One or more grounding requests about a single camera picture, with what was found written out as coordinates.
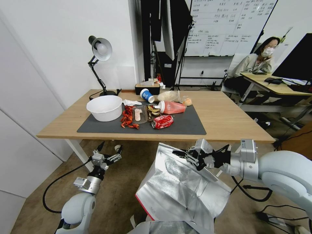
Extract white plastic bowl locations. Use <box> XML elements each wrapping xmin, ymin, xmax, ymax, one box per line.
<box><xmin>86</xmin><ymin>95</ymin><xmax>123</xmax><ymax>122</ymax></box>

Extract clear plastic food tray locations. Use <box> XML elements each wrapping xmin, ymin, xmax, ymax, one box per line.
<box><xmin>131</xmin><ymin>105</ymin><xmax>150</xmax><ymax>125</ymax></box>

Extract dark peel scraps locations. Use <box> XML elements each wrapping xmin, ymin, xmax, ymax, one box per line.
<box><xmin>146</xmin><ymin>104</ymin><xmax>161</xmax><ymax>120</ymax></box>

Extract crushed red soda can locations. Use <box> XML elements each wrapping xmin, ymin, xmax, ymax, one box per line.
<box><xmin>151</xmin><ymin>115</ymin><xmax>175</xmax><ymax>130</ymax></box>

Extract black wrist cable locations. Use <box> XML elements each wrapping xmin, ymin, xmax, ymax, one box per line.
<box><xmin>43</xmin><ymin>157</ymin><xmax>94</xmax><ymax>214</ymax></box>
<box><xmin>230</xmin><ymin>175</ymin><xmax>273</xmax><ymax>202</ymax></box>

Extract black floor cable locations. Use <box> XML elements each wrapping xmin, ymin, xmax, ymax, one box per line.
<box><xmin>255</xmin><ymin>204</ymin><xmax>312</xmax><ymax>226</ymax></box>

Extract crumpled white tissue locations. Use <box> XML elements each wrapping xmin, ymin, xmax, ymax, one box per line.
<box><xmin>122</xmin><ymin>99</ymin><xmax>143</xmax><ymax>107</ymax></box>

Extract black computer monitor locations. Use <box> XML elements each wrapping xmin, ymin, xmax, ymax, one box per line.
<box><xmin>272</xmin><ymin>33</ymin><xmax>312</xmax><ymax>81</ymax></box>

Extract red crawfish shell pile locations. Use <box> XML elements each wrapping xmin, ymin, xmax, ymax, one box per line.
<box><xmin>120</xmin><ymin>105</ymin><xmax>135</xmax><ymax>128</ymax></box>

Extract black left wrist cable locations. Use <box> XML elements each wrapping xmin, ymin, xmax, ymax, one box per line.
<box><xmin>43</xmin><ymin>157</ymin><xmax>94</xmax><ymax>214</ymax></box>

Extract wooden office desk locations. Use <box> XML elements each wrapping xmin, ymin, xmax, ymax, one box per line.
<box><xmin>240</xmin><ymin>72</ymin><xmax>312</xmax><ymax>130</ymax></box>

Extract wooden table with white legs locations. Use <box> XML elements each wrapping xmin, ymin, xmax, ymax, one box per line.
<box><xmin>36</xmin><ymin>89</ymin><xmax>276</xmax><ymax>171</ymax></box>

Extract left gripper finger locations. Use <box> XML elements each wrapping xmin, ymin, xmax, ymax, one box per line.
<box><xmin>92</xmin><ymin>141</ymin><xmax>106</xmax><ymax>156</ymax></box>
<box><xmin>105</xmin><ymin>148</ymin><xmax>123</xmax><ymax>163</ymax></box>

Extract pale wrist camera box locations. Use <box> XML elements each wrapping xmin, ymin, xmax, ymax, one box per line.
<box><xmin>92</xmin><ymin>154</ymin><xmax>105</xmax><ymax>167</ymax></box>
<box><xmin>195</xmin><ymin>139</ymin><xmax>213</xmax><ymax>154</ymax></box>

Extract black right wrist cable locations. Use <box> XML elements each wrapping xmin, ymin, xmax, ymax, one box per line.
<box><xmin>230</xmin><ymin>175</ymin><xmax>273</xmax><ymax>202</ymax></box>

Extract black tissue box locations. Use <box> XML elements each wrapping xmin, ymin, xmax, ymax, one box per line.
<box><xmin>135</xmin><ymin>83</ymin><xmax>161</xmax><ymax>96</ymax></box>

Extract black backdrop curtain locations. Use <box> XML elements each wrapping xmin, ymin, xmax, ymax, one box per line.
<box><xmin>141</xmin><ymin>0</ymin><xmax>163</xmax><ymax>81</ymax></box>

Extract blue paper cup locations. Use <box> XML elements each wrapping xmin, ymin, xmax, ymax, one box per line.
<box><xmin>139</xmin><ymin>88</ymin><xmax>155</xmax><ymax>103</ymax></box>

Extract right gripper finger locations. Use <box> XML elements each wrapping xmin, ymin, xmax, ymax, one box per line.
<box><xmin>187</xmin><ymin>157</ymin><xmax>211</xmax><ymax>171</ymax></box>
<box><xmin>172</xmin><ymin>147</ymin><xmax>204</xmax><ymax>159</ymax></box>

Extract black softbox studio light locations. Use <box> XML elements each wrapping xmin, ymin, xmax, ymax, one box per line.
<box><xmin>161</xmin><ymin>0</ymin><xmax>193</xmax><ymax>61</ymax></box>

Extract silver foil delivery bag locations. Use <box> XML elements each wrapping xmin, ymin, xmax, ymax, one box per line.
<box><xmin>135</xmin><ymin>142</ymin><xmax>231</xmax><ymax>234</ymax></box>

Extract plastic bottle with pink drink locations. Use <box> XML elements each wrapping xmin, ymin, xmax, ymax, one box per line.
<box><xmin>154</xmin><ymin>100</ymin><xmax>188</xmax><ymax>115</ymax></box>

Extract black desk lamp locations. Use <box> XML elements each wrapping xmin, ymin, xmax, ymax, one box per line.
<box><xmin>87</xmin><ymin>35</ymin><xmax>122</xmax><ymax>97</ymax></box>

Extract clear lidded food container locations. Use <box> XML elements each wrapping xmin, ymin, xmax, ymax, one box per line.
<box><xmin>157</xmin><ymin>90</ymin><xmax>181</xmax><ymax>102</ymax></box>

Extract whiteboard with writing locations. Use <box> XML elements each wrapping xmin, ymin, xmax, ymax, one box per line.
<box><xmin>184</xmin><ymin>0</ymin><xmax>278</xmax><ymax>58</ymax></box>

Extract white robot front shell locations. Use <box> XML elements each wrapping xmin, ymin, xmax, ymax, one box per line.
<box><xmin>130</xmin><ymin>214</ymin><xmax>156</xmax><ymax>234</ymax></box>

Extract person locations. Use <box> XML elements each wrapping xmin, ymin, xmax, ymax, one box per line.
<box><xmin>224</xmin><ymin>36</ymin><xmax>281</xmax><ymax>98</ymax></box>

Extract dark grey table mat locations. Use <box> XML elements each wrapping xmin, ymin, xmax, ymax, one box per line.
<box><xmin>77</xmin><ymin>103</ymin><xmax>207</xmax><ymax>135</ymax></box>

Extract clear bag with orange food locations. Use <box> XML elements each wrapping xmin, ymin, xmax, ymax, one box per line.
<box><xmin>179</xmin><ymin>95</ymin><xmax>193</xmax><ymax>107</ymax></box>

